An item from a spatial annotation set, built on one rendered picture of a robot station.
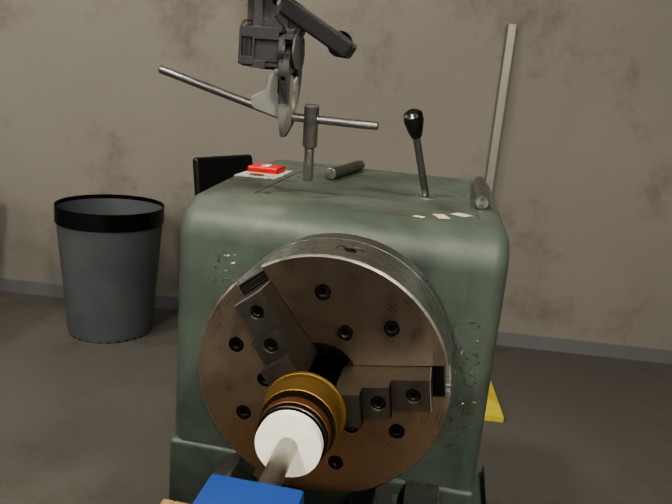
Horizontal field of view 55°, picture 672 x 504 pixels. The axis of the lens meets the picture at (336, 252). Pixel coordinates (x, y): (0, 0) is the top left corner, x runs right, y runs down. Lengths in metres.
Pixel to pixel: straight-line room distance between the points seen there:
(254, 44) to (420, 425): 0.56
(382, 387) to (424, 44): 3.13
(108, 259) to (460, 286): 2.74
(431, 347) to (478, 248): 0.19
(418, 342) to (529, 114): 3.11
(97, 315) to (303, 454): 2.99
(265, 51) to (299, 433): 0.54
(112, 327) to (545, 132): 2.59
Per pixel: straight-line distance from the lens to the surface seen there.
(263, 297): 0.73
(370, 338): 0.77
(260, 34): 0.95
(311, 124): 0.96
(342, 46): 0.94
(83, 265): 3.52
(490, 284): 0.90
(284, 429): 0.66
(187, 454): 1.10
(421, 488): 1.02
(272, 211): 0.94
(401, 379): 0.74
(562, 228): 3.93
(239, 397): 0.84
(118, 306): 3.58
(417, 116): 1.02
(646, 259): 4.12
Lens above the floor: 1.43
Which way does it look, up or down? 14 degrees down
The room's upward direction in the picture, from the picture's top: 5 degrees clockwise
